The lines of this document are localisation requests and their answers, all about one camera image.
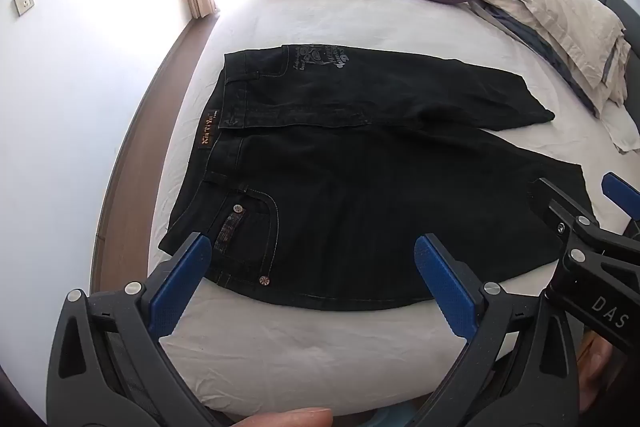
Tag bed with white sheet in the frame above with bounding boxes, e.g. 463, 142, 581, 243
87, 0, 640, 418

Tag person's right hand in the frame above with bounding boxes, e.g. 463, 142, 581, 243
582, 331, 622, 403

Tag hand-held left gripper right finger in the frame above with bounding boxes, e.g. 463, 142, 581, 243
414, 234, 586, 427

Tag beige and grey duvet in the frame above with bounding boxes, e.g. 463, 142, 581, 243
457, 0, 640, 154

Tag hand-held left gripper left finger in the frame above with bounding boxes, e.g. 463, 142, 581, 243
47, 232, 236, 427

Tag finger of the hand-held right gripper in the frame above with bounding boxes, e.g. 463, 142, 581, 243
530, 177, 601, 233
602, 172, 640, 238

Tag person's left hand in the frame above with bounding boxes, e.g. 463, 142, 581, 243
235, 408, 334, 427

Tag black denim pants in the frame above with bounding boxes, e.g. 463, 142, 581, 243
157, 43, 596, 313

